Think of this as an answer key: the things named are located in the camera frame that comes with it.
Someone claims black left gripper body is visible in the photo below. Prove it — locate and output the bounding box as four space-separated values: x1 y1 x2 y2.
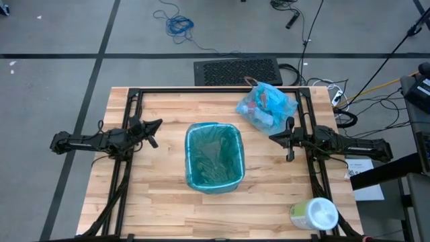
128 116 149 146

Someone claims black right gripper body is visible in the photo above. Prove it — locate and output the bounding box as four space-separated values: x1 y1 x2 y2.
285 116 319 151

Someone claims light blue trash bag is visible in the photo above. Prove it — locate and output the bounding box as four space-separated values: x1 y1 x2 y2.
234 76 299 136

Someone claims teal trash bag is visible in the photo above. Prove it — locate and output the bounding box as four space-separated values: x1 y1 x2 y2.
184 122 246 195

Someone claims white power strip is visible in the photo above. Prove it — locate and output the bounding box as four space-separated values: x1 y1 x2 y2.
331 89 344 108

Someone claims white green wipes canister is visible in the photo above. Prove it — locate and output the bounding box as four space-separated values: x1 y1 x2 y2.
290 197 339 231

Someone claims black floor mat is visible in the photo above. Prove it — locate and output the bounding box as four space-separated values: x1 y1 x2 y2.
193 56 284 87

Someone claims white paper sheet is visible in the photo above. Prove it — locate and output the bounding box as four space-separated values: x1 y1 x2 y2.
344 157 386 202

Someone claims black electronic device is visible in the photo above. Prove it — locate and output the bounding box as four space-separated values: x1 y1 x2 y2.
401 62 430 115

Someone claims black coiled cable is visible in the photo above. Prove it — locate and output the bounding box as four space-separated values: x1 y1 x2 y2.
334 107 359 129

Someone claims black looped floor cable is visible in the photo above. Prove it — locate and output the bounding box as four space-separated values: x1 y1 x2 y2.
277 63 303 87

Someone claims black cable tangle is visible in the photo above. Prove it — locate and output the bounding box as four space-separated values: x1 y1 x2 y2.
342 79 413 140

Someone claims yellow floor cable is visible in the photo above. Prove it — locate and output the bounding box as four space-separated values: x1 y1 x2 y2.
349 72 419 102

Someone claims blue coiled cable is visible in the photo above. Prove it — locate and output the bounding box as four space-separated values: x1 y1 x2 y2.
153 0 259 58

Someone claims thin black hanging cable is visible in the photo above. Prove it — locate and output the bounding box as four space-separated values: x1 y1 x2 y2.
298 0 326 85

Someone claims black cable with plug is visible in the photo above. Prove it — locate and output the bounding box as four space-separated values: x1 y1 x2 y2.
270 0 305 30

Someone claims thick black hanging cable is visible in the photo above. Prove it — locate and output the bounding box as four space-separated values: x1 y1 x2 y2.
345 8 430 105

